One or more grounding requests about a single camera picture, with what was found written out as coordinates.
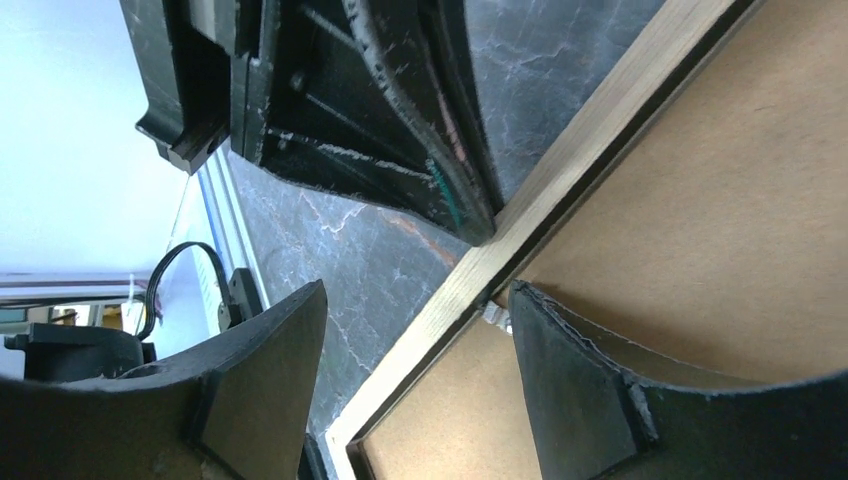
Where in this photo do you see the brown frame backing board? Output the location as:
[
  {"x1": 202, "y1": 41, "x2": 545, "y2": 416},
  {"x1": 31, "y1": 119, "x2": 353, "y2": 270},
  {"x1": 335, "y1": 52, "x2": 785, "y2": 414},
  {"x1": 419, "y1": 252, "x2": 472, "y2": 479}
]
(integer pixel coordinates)
[{"x1": 360, "y1": 0, "x2": 848, "y2": 480}]

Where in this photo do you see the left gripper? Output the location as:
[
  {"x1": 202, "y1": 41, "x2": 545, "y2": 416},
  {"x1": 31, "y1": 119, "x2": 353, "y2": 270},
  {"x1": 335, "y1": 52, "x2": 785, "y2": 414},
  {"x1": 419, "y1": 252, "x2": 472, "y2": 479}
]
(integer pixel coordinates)
[{"x1": 120, "y1": 0, "x2": 504, "y2": 246}]

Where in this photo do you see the black wooden picture frame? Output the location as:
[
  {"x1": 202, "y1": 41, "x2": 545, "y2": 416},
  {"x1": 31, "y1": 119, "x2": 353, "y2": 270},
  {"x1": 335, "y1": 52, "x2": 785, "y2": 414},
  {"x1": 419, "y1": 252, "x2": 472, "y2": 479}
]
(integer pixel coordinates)
[{"x1": 324, "y1": 1, "x2": 758, "y2": 479}]

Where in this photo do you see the aluminium rail frame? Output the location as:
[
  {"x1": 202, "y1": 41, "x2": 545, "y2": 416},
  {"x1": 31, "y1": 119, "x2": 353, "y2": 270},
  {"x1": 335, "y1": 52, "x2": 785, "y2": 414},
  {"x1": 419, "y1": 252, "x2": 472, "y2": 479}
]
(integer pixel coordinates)
[{"x1": 1, "y1": 147, "x2": 270, "y2": 308}]

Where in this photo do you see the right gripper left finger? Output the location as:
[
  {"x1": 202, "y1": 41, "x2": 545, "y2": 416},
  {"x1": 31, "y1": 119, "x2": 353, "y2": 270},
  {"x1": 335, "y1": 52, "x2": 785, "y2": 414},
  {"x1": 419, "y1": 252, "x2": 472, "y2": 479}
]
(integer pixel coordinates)
[{"x1": 1, "y1": 281, "x2": 328, "y2": 479}]

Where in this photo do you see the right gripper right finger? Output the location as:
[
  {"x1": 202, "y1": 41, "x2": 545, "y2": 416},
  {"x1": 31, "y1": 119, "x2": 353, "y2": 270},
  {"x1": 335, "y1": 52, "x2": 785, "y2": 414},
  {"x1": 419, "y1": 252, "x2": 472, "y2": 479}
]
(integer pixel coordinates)
[{"x1": 509, "y1": 281, "x2": 847, "y2": 479}]

